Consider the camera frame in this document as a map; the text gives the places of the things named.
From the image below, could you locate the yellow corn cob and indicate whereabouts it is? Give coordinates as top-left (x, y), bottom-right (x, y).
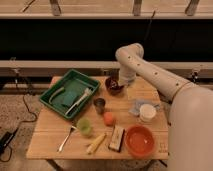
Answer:
top-left (86, 133), bottom-right (106, 154)

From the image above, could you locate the green plastic cup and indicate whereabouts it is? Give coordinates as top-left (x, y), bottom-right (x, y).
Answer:
top-left (77, 118), bottom-right (92, 137)

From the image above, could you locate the white dish brush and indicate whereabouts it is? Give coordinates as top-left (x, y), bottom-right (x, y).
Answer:
top-left (65, 88), bottom-right (92, 115)

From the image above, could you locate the black and white eraser block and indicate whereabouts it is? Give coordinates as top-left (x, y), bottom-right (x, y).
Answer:
top-left (108, 125), bottom-right (125, 152)

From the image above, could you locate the black power adapter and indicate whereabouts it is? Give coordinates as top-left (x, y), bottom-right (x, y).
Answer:
top-left (0, 130), bottom-right (17, 155)

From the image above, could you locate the orange plastic bowl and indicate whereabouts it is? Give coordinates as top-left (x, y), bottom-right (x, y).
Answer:
top-left (124, 125), bottom-right (155, 158)

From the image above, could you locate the black floor cable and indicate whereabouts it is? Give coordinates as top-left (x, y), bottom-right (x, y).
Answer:
top-left (0, 94), bottom-right (39, 163)

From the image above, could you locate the white round container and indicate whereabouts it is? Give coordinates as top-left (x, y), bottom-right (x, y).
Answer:
top-left (139, 104), bottom-right (156, 122)

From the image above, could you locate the orange ball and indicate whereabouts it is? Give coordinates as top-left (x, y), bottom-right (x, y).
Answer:
top-left (103, 112), bottom-right (116, 126)

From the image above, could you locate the dark red bowl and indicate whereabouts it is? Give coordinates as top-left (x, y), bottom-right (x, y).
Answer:
top-left (105, 77), bottom-right (124, 95)

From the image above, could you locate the green plastic tray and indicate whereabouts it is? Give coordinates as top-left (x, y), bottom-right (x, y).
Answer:
top-left (40, 69), bottom-right (100, 120)

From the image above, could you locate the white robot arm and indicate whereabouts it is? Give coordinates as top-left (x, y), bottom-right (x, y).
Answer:
top-left (115, 43), bottom-right (213, 171)

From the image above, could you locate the pale green curved strip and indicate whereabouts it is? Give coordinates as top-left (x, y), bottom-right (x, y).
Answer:
top-left (49, 87), bottom-right (65, 104)

